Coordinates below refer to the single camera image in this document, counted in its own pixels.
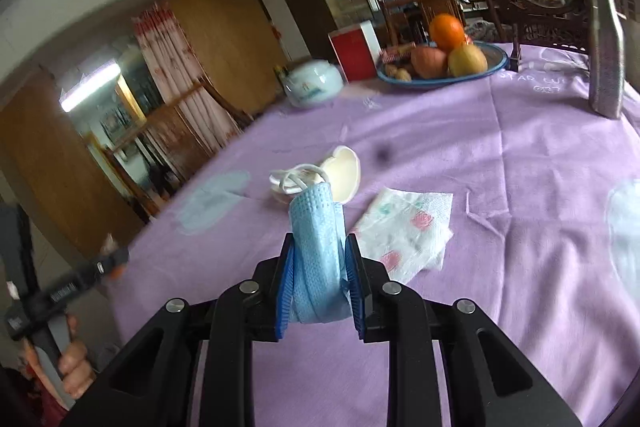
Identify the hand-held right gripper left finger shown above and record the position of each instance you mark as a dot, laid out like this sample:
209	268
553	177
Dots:
286	297

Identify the orange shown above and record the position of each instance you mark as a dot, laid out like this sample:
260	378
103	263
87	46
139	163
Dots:
447	32

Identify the blue-rimmed fruit bowl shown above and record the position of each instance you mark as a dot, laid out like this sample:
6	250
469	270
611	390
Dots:
440	82

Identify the silver metal bottle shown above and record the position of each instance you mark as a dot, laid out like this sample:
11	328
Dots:
605	57

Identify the printed paper napkin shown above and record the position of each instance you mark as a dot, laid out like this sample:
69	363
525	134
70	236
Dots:
405	232

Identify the cream curved shell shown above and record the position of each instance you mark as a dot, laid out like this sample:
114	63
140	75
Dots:
345	172

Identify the wooden chair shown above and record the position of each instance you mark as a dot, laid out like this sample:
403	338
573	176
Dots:
220	99

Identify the blue face mask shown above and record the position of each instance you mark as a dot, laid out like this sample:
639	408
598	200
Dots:
317	247

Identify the pile of walnuts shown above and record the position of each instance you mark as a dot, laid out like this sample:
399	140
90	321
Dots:
397	73

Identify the red apple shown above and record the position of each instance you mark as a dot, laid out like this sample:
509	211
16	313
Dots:
429	63

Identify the purple tablecloth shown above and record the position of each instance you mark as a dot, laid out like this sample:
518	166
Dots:
500	187

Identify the person's left hand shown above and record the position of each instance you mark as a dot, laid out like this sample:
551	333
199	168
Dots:
77	372

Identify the red box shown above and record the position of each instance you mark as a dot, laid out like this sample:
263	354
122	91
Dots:
352	54

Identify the yellow pear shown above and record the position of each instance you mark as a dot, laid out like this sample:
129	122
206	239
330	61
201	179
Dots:
467	61

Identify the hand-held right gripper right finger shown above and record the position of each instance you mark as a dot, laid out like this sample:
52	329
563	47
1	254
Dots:
354	302

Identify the pink patterned curtain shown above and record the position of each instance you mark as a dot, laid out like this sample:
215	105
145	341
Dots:
185	77

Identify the white ceramic pot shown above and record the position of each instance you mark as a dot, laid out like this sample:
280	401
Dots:
312	84

